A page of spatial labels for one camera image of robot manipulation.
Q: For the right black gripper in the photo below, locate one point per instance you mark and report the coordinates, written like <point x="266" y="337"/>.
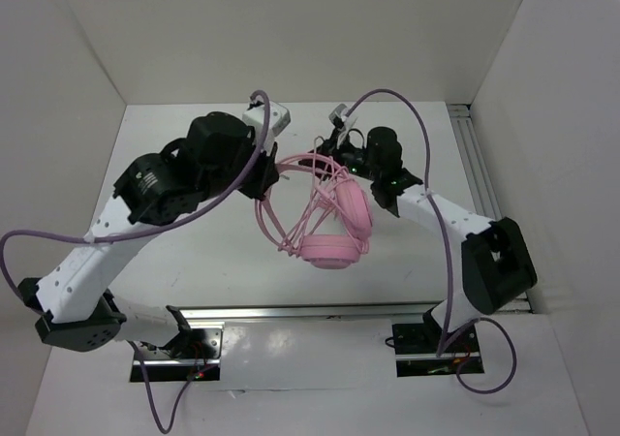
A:
<point x="334" y="151"/>

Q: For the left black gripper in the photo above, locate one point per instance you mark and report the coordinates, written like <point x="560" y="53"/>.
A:
<point x="266" y="175"/>

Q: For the pink headphones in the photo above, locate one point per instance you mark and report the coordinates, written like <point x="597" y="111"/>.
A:
<point x="335" y="225"/>

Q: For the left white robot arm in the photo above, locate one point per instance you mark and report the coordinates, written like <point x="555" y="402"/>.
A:
<point x="78" y="311"/>

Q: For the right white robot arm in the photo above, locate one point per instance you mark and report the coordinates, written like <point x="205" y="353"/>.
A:
<point x="490" y="261"/>

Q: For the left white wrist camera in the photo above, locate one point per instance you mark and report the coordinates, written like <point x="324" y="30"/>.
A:
<point x="273" y="115"/>

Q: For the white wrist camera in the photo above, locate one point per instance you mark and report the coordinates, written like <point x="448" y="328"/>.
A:
<point x="273" y="115"/>
<point x="343" y="123"/>

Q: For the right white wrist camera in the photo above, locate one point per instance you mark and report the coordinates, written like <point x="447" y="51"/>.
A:
<point x="343" y="123"/>

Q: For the aluminium side rail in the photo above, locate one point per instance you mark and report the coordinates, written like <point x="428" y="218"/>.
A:
<point x="477" y="174"/>

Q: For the aluminium front rail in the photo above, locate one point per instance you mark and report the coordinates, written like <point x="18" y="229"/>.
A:
<point x="312" y="311"/>

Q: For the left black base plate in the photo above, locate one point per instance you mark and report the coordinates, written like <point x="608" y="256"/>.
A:
<point x="200" y="359"/>

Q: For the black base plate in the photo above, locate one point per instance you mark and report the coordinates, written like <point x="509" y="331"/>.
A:
<point x="415" y="354"/>
<point x="200" y="359"/>

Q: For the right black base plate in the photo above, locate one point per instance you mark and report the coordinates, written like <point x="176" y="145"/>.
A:
<point x="415" y="354"/>

